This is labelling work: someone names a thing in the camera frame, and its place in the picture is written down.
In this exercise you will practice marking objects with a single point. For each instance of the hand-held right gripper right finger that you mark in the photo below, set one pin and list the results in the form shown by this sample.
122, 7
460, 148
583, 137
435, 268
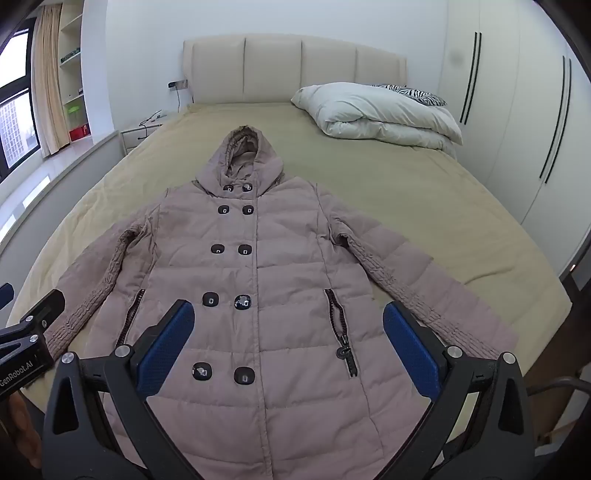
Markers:
408, 346

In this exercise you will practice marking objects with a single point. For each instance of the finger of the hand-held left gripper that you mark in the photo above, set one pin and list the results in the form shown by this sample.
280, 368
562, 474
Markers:
44, 314
4, 294

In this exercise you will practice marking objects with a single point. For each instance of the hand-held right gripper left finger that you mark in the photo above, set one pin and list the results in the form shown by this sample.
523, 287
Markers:
168, 344

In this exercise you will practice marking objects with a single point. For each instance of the mauve hooded puffer coat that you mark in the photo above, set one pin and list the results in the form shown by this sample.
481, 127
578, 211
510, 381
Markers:
286, 277

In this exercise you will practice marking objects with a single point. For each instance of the person's left forearm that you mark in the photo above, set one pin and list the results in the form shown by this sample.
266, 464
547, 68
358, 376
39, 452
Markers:
18, 429

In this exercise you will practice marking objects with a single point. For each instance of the white window ledge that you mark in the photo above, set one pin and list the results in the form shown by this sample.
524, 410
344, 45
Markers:
55, 175

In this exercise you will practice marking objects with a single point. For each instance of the grey chair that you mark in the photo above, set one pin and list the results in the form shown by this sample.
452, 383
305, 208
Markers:
554, 385

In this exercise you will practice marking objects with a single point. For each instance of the bed with tan sheet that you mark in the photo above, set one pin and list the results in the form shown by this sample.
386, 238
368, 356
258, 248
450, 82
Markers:
392, 184

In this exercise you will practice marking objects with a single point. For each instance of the window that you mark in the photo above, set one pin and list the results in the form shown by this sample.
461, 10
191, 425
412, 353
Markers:
16, 120

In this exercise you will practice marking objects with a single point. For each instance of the red box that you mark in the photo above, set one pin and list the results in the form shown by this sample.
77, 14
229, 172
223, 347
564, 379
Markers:
78, 133

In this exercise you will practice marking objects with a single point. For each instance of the green plastic item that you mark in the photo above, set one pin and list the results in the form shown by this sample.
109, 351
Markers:
73, 110

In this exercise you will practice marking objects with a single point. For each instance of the white nightstand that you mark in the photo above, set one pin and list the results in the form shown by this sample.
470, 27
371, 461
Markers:
136, 136

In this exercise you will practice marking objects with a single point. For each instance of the beige curtain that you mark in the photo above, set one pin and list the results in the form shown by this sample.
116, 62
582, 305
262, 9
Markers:
48, 92

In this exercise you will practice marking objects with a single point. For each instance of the white folded duvet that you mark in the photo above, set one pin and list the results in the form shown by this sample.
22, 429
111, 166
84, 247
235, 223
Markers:
369, 113

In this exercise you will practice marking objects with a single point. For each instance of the white wardrobe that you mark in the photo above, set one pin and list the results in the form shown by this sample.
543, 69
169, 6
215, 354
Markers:
512, 120

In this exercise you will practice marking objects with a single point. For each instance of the zebra print pillow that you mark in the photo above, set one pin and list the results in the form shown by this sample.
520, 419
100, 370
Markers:
420, 96

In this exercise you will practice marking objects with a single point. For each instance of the beige padded headboard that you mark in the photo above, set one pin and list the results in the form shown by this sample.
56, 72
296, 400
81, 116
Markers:
272, 69

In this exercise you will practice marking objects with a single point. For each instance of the white wall shelf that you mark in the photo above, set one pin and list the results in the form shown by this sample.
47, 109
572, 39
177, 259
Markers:
71, 78

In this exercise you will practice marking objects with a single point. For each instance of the wall power outlet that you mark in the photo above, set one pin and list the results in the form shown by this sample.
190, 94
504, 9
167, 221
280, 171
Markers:
178, 84

